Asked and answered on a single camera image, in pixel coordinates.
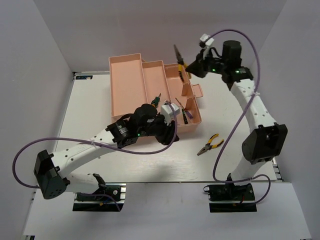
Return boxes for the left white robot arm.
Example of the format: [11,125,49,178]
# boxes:
[33,103,180,200]

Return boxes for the purple-handled small screwdriver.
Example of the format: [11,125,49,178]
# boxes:
[175,98,193,119]

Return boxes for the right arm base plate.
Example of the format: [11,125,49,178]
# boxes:
[203,183,257,213]

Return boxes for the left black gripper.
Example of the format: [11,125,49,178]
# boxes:
[137,111,180,145]

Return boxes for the green orange-capped stubby screwdriver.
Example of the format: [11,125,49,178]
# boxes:
[151,94,161,108]

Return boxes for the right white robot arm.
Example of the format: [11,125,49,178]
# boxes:
[186,35,288,200]

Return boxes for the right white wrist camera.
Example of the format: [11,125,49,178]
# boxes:
[199,33,215,49]

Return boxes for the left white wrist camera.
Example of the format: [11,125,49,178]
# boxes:
[160,102,180,125]

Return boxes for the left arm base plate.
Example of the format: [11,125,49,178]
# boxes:
[72,183,127,212]

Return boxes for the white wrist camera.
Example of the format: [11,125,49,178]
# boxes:
[199,33,215,49]
[160,102,180,125]

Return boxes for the yellow-handled cutting pliers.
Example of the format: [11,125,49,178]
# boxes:
[173,44,185,82]

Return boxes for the black logo sticker left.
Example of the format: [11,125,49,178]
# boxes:
[75,75,93,80]

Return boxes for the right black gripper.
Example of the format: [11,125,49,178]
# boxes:
[185,48,228,79]

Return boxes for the yellow long-nose pliers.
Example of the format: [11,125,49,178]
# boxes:
[197,133,225,156]

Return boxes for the pink plastic toolbox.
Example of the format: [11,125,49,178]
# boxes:
[109,53,203,133]

